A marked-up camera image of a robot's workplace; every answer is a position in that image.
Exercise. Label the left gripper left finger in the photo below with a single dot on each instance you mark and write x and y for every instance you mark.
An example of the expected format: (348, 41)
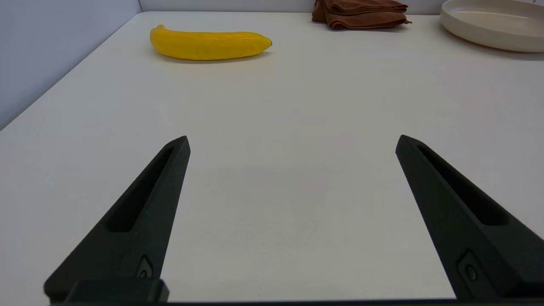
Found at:
(138, 242)

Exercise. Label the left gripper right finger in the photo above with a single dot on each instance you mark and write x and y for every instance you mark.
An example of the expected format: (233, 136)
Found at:
(471, 250)

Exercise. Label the yellow banana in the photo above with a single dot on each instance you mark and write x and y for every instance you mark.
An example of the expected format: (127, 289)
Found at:
(208, 44)

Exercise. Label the beige round plate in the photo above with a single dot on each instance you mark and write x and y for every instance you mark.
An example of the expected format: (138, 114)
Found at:
(493, 27)

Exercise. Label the folded brown cloth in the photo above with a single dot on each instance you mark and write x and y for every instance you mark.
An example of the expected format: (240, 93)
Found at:
(361, 15)

